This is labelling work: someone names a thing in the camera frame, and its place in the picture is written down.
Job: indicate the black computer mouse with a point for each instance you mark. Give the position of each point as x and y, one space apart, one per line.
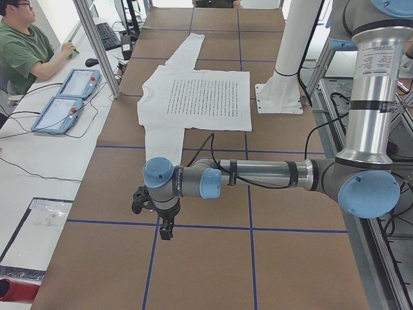
90 62

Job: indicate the blue teach pendant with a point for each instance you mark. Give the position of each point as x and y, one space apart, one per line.
58 116
80 83

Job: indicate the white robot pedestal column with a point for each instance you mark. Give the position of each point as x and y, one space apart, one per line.
281 94

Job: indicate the person in green shirt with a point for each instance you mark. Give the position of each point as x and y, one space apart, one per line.
26 53

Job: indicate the aluminium frame post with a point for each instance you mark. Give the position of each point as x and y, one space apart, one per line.
89 26

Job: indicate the paper sheet in sleeve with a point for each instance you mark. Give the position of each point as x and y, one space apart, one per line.
32 244

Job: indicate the red cylinder object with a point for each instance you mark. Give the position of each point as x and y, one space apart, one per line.
16 291

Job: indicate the black keyboard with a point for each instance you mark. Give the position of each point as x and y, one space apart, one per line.
107 36

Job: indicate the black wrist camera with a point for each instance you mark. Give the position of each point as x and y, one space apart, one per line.
141 200

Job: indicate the black power adapter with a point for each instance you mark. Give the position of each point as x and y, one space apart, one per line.
126 47

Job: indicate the lower blue teach pendant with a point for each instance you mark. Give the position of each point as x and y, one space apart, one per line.
58 116

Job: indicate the green plastic tool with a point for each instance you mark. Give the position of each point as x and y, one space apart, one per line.
73 54

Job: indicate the upper blue teach pendant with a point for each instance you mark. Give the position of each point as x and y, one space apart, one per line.
80 83

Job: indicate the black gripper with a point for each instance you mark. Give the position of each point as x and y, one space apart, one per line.
166 215

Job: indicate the white long-sleeve printed shirt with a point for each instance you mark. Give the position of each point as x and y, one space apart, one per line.
177 97

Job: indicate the aluminium side frame rack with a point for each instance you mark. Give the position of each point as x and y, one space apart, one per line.
359 178

